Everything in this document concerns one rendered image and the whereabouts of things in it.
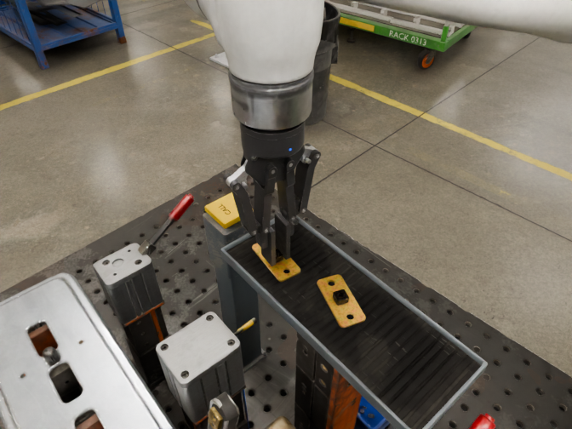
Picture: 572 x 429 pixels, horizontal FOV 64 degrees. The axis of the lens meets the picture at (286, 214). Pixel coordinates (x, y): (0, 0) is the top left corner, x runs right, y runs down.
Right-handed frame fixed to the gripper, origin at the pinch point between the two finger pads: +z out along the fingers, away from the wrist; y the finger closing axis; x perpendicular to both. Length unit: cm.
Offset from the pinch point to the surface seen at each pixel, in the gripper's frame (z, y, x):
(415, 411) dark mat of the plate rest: 4.1, -1.0, 28.1
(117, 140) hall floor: 120, -23, -237
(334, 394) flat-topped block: 19.0, 0.0, 16.2
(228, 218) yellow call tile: 4.1, 1.7, -11.9
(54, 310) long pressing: 20.0, 31.6, -23.5
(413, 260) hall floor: 120, -111, -54
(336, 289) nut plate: 3.8, -3.9, 9.7
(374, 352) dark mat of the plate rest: 4.1, -1.9, 19.9
